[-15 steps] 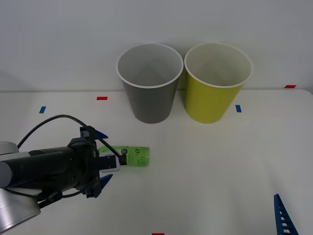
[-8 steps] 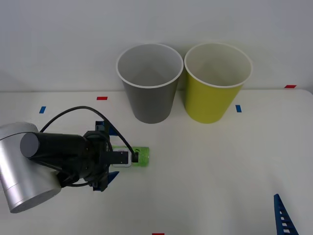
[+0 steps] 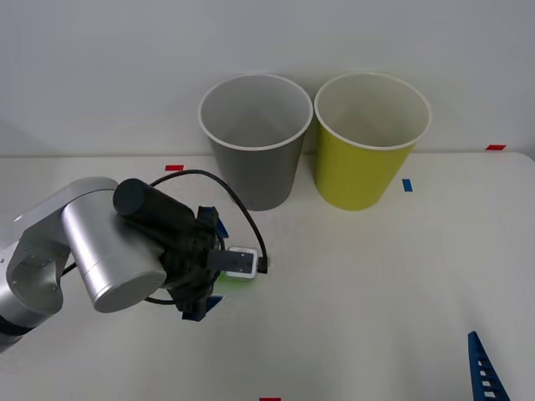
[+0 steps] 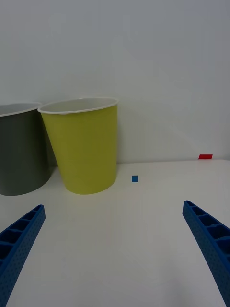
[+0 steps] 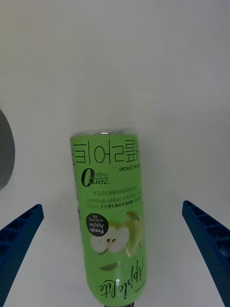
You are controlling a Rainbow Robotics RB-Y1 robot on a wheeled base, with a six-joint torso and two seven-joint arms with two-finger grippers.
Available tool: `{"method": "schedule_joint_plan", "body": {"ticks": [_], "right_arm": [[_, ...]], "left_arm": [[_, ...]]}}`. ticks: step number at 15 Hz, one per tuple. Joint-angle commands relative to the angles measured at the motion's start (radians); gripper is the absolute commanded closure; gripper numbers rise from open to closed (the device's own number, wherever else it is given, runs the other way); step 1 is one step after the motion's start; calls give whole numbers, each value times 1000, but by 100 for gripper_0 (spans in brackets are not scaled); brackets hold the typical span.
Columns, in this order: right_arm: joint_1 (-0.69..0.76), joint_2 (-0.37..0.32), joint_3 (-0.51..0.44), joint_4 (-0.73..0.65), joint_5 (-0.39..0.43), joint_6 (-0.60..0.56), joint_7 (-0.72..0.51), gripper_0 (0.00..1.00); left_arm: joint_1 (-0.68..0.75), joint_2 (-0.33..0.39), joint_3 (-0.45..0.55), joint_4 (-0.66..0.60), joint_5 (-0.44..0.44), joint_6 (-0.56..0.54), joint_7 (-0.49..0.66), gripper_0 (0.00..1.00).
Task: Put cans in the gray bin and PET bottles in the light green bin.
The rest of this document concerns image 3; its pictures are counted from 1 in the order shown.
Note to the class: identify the yellow-green plastic waste bin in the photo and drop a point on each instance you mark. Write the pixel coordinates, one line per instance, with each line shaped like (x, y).
(355, 175)

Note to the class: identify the grey plastic waste bin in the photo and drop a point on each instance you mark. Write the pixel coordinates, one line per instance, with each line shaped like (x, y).
(255, 175)

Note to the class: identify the green label plastic bottle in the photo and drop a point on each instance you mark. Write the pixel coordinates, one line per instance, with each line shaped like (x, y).
(234, 282)

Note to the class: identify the silver and black left arm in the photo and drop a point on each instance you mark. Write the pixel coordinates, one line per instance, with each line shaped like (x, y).
(104, 246)

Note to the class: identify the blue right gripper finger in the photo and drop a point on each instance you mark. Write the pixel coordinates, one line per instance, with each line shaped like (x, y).
(480, 367)

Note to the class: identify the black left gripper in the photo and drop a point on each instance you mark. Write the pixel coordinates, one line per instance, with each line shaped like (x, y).
(190, 267)

